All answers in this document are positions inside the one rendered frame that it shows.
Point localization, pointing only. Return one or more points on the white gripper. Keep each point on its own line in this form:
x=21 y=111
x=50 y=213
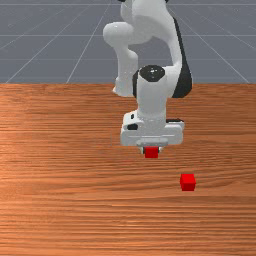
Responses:
x=151 y=132

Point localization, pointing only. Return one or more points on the red cube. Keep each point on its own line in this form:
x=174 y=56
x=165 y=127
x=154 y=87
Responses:
x=151 y=152
x=188 y=182

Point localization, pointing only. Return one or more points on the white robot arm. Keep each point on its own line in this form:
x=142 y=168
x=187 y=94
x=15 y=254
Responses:
x=151 y=30

